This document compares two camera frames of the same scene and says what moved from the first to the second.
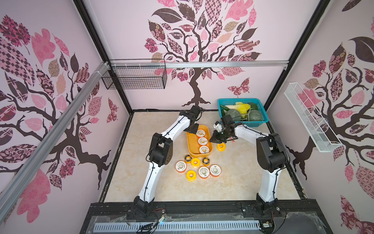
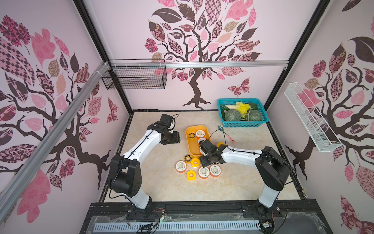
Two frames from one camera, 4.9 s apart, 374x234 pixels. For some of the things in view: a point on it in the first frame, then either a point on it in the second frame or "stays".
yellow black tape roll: (188, 159) stays
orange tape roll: (200, 133) stays
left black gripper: (193, 130) → (175, 139)
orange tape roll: (202, 141) stays
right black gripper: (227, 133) → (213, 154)
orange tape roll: (215, 170) stays
